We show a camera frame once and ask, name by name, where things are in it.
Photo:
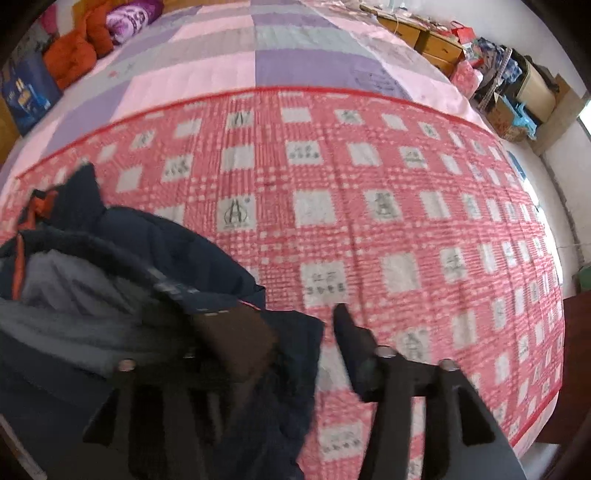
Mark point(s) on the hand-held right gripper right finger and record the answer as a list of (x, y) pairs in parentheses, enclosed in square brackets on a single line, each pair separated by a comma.
[(353, 350)]

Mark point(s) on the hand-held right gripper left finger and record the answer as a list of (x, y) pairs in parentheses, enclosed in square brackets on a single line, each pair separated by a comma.
[(231, 341)]

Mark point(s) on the dark navy jacket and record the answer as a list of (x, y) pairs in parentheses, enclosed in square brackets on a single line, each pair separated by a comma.
[(60, 295)]

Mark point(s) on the red checked blanket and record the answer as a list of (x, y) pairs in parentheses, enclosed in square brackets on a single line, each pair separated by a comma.
[(392, 207)]

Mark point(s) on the brown cardboard box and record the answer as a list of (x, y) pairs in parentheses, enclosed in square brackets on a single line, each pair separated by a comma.
[(503, 117)]

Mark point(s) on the light blue plastic bag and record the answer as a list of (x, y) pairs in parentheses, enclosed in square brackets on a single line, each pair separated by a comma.
[(525, 121)]

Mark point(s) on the pink cloth bundle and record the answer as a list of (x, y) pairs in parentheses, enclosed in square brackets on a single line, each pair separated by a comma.
[(467, 78)]

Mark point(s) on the purple pink patchwork bedsheet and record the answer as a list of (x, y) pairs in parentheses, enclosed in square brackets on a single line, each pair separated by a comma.
[(277, 46)]

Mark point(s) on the wooden headboard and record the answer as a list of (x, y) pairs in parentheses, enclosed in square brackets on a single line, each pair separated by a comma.
[(7, 129)]

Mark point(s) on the wooden dresser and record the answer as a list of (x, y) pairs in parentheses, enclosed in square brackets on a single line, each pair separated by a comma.
[(438, 46)]

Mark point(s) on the blue printed box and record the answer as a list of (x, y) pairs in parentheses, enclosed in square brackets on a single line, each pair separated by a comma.
[(27, 94)]

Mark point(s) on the blue patterned cloth pile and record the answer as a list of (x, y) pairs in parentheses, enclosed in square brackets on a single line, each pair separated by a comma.
[(496, 60)]

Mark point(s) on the orange quilt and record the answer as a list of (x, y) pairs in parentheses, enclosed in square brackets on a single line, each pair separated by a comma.
[(74, 50)]

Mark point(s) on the red gift box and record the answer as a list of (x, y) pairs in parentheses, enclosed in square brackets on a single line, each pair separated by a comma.
[(463, 32)]

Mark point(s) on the purple floral pillow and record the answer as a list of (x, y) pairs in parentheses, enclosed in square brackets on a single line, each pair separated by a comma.
[(134, 18)]

